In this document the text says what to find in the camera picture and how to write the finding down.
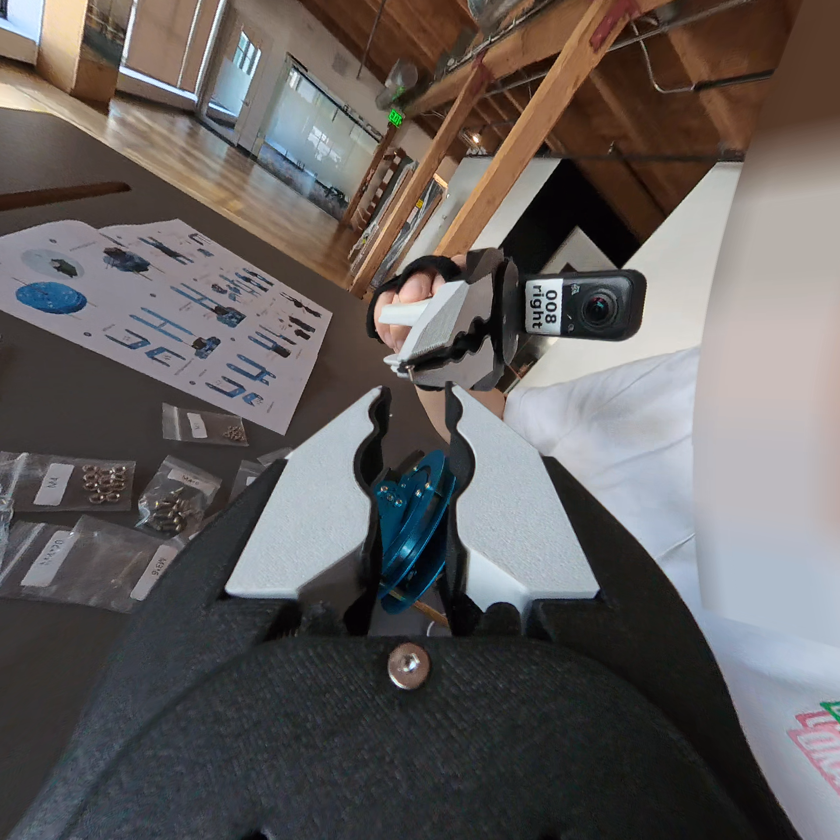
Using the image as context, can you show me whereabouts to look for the printed instruction sheet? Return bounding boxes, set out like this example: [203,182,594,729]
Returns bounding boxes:
[0,218,334,436]

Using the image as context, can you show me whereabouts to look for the person in white shirt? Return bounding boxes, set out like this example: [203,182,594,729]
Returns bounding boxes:
[504,346,840,840]

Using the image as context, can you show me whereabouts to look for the small bag of tiny nuts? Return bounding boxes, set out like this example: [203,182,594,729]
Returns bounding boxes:
[162,402,250,448]

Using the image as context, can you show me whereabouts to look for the leaning framed panels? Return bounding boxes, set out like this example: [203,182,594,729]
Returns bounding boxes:
[338,147,450,280]

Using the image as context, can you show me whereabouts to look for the person's right hand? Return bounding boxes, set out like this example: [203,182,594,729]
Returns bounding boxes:
[375,252,476,358]

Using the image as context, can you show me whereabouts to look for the glass partition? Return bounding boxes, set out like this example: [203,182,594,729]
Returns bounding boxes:
[259,56,383,201]

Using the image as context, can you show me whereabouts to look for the dark grey desk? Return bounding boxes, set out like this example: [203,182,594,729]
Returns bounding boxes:
[0,107,454,828]

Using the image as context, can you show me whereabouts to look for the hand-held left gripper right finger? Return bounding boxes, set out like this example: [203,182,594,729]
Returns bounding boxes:
[441,386,601,636]

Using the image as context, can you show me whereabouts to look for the clear bag of screws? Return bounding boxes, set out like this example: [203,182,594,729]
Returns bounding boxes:
[136,455,223,538]

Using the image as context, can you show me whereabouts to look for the small clear hardware bag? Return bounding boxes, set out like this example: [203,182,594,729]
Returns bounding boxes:
[72,515,179,614]
[230,448,293,506]
[0,520,89,595]

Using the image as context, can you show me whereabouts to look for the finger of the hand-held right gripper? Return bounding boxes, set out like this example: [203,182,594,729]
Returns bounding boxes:
[410,344,508,393]
[397,274,503,368]

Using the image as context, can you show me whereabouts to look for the clear bag of large nuts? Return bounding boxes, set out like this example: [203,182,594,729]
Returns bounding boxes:
[0,451,137,514]

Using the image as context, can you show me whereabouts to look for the metal ceiling duct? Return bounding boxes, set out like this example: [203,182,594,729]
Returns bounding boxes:
[374,59,421,109]

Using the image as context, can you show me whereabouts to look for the blue toy robot arm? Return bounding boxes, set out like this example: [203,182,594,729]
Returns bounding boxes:
[373,448,458,619]

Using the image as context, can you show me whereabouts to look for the wooden post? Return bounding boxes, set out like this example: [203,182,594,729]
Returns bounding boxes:
[350,56,490,299]
[453,0,631,260]

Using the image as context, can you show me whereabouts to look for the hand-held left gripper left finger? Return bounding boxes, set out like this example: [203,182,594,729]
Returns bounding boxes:
[224,386,393,636]

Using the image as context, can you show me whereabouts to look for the person's right forearm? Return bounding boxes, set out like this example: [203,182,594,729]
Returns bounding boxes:
[419,387,508,454]

